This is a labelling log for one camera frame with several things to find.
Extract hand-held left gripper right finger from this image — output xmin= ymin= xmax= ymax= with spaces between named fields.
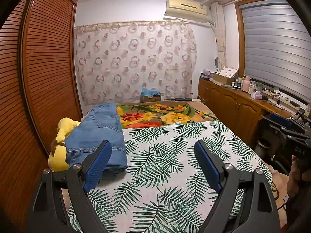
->
xmin=194 ymin=139 xmax=281 ymax=233

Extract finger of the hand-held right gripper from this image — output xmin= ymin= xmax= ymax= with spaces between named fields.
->
xmin=263 ymin=117 xmax=289 ymax=142
xmin=270 ymin=113 xmax=310 ymax=136

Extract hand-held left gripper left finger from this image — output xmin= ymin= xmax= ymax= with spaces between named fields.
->
xmin=27 ymin=140 xmax=113 ymax=233

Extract blue denim pants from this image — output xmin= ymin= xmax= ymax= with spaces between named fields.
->
xmin=65 ymin=103 xmax=128 ymax=179

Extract person's right hand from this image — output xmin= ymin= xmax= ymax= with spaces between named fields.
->
xmin=287 ymin=155 xmax=311 ymax=192

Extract small black tripod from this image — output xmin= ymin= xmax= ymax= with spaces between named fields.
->
xmin=295 ymin=108 xmax=311 ymax=123

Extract yellow plush toy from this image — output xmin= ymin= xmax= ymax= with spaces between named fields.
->
xmin=48 ymin=118 xmax=80 ymax=173

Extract palm leaf print sheet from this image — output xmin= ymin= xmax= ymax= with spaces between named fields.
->
xmin=66 ymin=120 xmax=275 ymax=233

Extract pink bottle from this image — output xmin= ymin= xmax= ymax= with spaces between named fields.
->
xmin=242 ymin=76 xmax=251 ymax=93

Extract wooden sideboard cabinet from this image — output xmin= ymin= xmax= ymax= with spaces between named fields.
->
xmin=198 ymin=77 xmax=292 ymax=146

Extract floral blanket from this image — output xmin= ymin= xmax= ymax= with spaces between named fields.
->
xmin=115 ymin=102 xmax=220 ymax=130

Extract dotted white box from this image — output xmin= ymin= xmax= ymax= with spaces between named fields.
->
xmin=212 ymin=67 xmax=238 ymax=85

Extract grey window blind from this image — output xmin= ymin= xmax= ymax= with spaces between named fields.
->
xmin=239 ymin=0 xmax=311 ymax=105

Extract cardboard box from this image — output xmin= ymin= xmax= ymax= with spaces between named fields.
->
xmin=140 ymin=93 xmax=162 ymax=103

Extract tied beige window curtain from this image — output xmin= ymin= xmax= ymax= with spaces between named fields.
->
xmin=210 ymin=2 xmax=227 ymax=71

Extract circle print curtain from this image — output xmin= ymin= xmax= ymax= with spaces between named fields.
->
xmin=74 ymin=21 xmax=197 ymax=106

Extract wooden louvered wardrobe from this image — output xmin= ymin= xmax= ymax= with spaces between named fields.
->
xmin=0 ymin=0 xmax=83 ymax=224

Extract beige wall air conditioner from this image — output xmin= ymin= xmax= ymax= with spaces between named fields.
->
xmin=163 ymin=0 xmax=210 ymax=23

